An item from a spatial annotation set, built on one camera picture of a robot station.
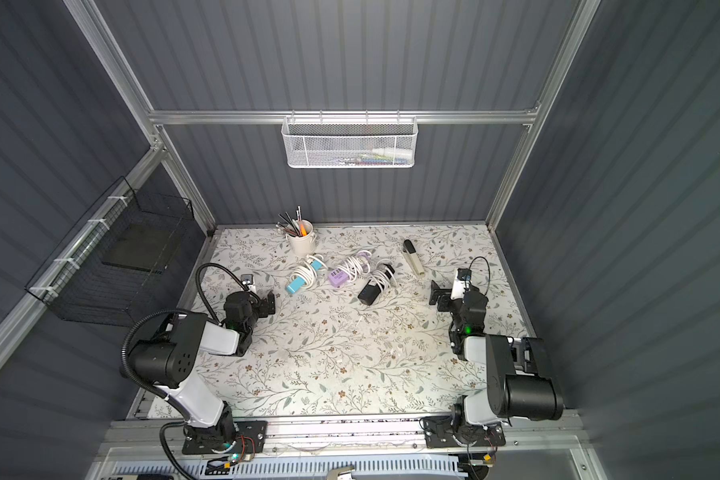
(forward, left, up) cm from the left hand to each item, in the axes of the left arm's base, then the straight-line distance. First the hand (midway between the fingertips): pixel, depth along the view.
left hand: (257, 293), depth 96 cm
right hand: (-1, -63, +7) cm, 63 cm away
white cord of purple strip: (+10, -32, +1) cm, 34 cm away
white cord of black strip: (+4, -41, +3) cm, 41 cm away
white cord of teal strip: (+7, -16, +2) cm, 17 cm away
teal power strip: (+4, -13, 0) cm, 14 cm away
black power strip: (+1, -37, -2) cm, 37 cm away
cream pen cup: (+19, -13, +6) cm, 24 cm away
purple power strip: (+5, -26, 0) cm, 27 cm away
